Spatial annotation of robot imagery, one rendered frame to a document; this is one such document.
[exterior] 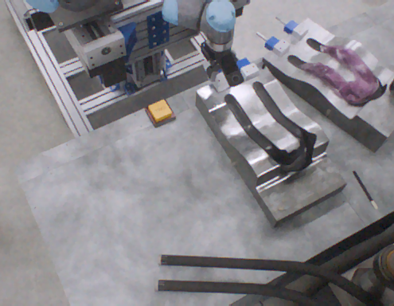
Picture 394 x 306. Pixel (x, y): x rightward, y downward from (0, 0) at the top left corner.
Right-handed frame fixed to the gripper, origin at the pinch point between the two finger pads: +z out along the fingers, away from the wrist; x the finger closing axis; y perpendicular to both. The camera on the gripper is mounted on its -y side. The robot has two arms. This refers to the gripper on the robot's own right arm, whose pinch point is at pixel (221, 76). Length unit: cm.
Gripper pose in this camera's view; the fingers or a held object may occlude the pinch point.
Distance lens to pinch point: 156.7
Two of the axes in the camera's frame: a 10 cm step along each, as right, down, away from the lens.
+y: -4.8, -8.4, 2.6
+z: 0.2, 2.9, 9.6
